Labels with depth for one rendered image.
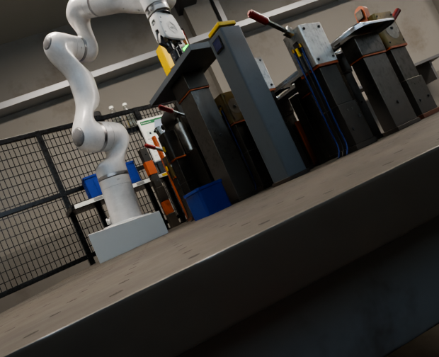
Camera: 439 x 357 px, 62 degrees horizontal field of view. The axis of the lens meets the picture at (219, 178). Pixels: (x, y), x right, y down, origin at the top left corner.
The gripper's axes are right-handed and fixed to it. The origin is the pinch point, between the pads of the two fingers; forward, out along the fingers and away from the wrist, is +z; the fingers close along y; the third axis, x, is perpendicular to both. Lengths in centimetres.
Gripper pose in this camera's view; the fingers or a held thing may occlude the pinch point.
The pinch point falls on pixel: (178, 57)
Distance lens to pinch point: 130.8
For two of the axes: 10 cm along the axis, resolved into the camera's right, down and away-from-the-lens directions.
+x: -7.0, 3.5, 6.2
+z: 4.1, 9.1, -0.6
